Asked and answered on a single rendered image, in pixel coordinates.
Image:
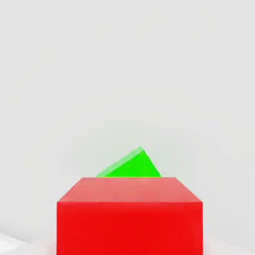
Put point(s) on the small green cube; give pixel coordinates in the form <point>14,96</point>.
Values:
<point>137,167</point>

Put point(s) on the small red cube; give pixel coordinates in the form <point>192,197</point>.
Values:
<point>129,227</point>

